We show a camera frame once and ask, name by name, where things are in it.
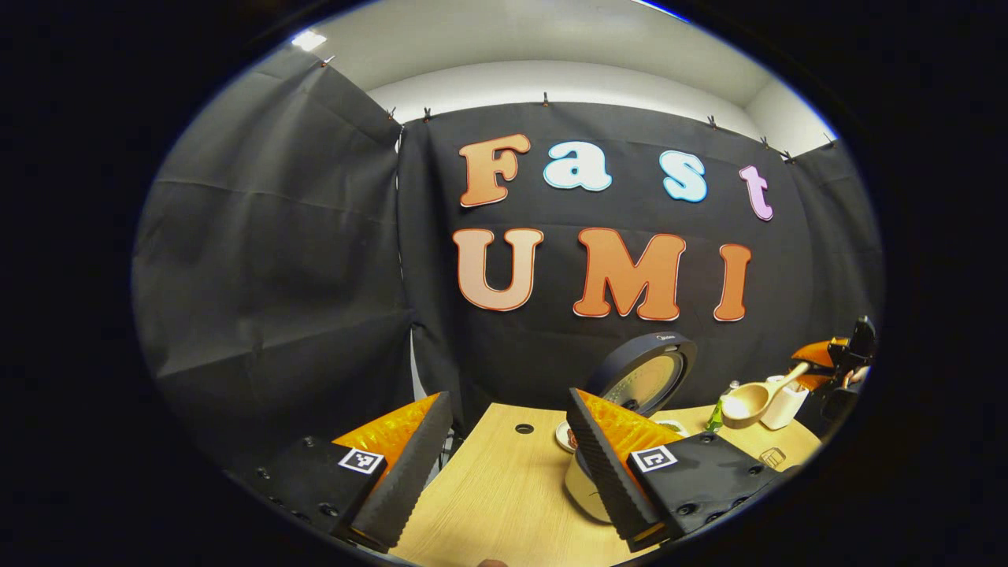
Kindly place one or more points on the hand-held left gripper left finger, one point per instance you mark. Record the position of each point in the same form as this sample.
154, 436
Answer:
405, 472

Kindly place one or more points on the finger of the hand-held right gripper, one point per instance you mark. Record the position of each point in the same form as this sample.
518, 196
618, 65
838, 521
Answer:
815, 354

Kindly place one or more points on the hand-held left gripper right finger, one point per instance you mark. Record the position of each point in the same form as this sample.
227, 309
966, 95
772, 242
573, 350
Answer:
606, 472

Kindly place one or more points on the wooden spoon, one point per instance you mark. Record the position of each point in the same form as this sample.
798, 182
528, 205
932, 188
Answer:
744, 403

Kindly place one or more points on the black and cream rice cooker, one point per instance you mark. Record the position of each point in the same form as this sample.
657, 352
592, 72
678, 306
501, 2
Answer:
642, 378

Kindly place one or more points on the small white bowl red grains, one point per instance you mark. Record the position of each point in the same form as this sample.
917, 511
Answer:
568, 435

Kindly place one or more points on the white toaster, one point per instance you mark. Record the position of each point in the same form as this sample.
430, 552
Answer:
783, 411

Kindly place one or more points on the white rectangular dish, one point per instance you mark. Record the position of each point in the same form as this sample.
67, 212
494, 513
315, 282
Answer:
673, 428

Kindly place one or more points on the green drink bottle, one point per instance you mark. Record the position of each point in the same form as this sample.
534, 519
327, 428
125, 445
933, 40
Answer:
715, 418

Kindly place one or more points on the black backdrop cloth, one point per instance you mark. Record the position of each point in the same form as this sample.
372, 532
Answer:
315, 276

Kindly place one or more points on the ceiling light panel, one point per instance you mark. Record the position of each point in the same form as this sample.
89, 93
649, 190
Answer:
309, 40

